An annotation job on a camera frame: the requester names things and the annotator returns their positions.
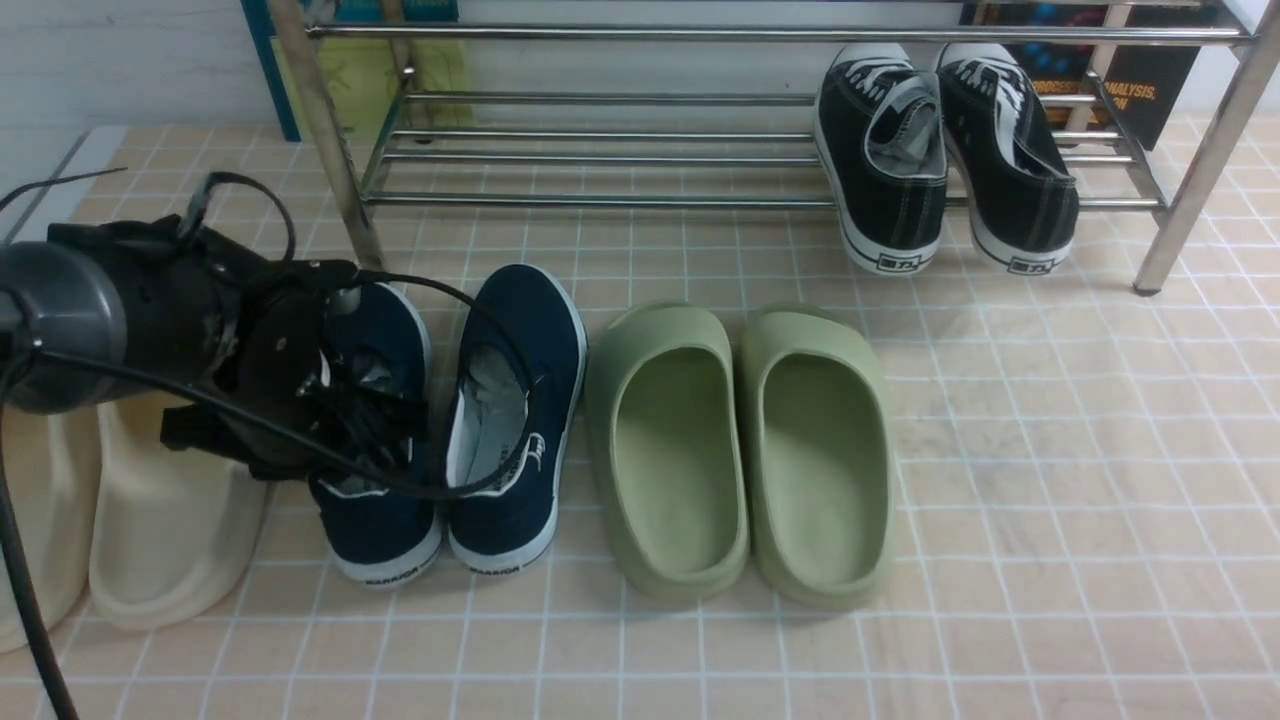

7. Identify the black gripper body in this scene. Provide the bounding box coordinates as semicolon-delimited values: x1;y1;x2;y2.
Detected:
160;258;431;480

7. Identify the navy slip-on shoe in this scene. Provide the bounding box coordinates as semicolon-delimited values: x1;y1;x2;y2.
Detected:
443;264;588;577
307;283;443;589

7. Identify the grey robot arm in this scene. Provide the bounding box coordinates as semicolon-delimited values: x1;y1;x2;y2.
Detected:
3;217;428;479

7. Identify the silver metal shoe rack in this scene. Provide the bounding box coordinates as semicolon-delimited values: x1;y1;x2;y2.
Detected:
268;1;1277;297

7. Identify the cream foam slipper left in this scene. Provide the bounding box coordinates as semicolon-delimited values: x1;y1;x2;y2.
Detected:
3;407;101;626

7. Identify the cream foam slipper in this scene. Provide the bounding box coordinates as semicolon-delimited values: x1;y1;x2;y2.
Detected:
3;407;101;626
88;393;268;630

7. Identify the cream foam slipper right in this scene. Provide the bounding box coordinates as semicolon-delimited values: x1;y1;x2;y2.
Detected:
88;393;268;630

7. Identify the blue and yellow poster board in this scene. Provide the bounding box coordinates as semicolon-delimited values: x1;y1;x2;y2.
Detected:
239;1;475;143

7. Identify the green foam slipper left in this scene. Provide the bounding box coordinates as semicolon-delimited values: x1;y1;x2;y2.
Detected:
582;301;750;605

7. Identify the green foam slipper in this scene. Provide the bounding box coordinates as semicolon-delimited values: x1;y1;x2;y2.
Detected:
737;304;895;611
582;301;750;605

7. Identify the green foam slipper right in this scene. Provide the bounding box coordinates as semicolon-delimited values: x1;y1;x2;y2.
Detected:
737;304;895;611

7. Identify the black canvas sneaker left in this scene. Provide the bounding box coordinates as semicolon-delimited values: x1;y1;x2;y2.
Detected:
813;44;948;275

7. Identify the black canvas sneaker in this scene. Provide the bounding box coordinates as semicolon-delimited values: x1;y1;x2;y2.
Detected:
934;44;1080;277
813;44;948;275

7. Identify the black canvas sneaker right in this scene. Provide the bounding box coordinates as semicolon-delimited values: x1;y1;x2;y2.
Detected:
934;44;1080;277

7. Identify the black poster with orange text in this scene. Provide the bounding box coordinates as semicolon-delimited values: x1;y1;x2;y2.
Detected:
960;1;1220;150

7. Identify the black cable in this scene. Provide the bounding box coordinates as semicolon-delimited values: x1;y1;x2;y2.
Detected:
0;168;539;720

